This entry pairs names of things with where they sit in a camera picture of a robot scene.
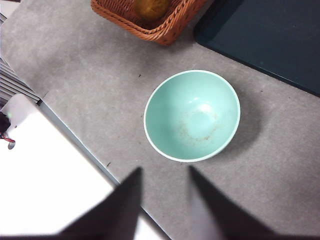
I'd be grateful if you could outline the mint green bowl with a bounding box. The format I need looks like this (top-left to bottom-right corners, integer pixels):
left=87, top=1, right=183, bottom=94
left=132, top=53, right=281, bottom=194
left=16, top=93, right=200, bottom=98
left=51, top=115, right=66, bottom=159
left=143, top=69, right=242, bottom=163

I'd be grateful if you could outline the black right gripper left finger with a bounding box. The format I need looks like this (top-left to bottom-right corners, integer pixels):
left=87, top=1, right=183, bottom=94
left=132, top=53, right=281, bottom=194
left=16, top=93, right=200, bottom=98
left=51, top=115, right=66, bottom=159
left=57, top=166, right=144, bottom=240

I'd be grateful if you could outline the brown wicker basket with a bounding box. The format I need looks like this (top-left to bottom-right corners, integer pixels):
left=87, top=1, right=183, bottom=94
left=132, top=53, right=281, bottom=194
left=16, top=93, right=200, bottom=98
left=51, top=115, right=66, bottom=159
left=90, top=0, right=208, bottom=47

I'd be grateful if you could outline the dark teal rectangular tray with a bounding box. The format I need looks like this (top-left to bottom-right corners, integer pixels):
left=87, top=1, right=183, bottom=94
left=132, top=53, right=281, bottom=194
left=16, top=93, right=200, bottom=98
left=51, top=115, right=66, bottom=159
left=194, top=0, right=320, bottom=98

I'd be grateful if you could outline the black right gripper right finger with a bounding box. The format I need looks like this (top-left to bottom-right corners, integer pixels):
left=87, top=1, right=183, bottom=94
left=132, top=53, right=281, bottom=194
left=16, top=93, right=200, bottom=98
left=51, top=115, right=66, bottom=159
left=188, top=165, right=280, bottom=240

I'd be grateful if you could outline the white device with green light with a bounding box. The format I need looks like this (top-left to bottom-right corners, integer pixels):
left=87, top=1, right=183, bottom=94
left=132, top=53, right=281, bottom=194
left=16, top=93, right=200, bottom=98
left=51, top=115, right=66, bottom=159
left=0, top=93, right=39, bottom=131

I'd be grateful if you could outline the yellow-brown kiwi fruit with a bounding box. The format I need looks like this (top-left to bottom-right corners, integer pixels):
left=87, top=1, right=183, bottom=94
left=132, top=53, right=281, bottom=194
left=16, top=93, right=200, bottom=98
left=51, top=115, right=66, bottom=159
left=133, top=0, right=172, bottom=22

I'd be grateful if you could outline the grey ribbed metal rail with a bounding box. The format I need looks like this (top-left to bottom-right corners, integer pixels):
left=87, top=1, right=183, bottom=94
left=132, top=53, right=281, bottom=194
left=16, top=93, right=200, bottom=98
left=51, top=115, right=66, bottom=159
left=0, top=12, right=43, bottom=104

